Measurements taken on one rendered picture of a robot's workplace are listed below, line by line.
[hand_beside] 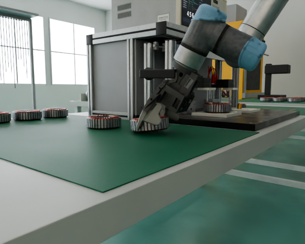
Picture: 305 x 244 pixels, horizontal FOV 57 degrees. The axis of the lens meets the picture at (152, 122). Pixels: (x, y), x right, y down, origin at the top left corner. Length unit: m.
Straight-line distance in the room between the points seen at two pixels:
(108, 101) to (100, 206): 0.94
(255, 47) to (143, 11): 0.71
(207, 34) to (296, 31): 5.93
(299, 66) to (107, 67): 5.55
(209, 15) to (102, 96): 0.70
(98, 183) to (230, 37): 0.47
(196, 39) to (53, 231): 0.55
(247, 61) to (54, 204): 0.53
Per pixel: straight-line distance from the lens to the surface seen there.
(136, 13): 1.34
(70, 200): 0.36
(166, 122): 0.79
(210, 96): 1.45
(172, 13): 1.22
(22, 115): 1.22
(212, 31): 0.71
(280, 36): 6.67
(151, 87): 1.11
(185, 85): 0.74
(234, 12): 5.33
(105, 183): 0.40
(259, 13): 0.85
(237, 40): 0.71
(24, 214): 0.34
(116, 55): 1.22
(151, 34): 1.09
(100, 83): 1.29
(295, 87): 6.51
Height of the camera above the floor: 0.88
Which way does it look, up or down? 7 degrees down
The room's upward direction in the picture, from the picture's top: straight up
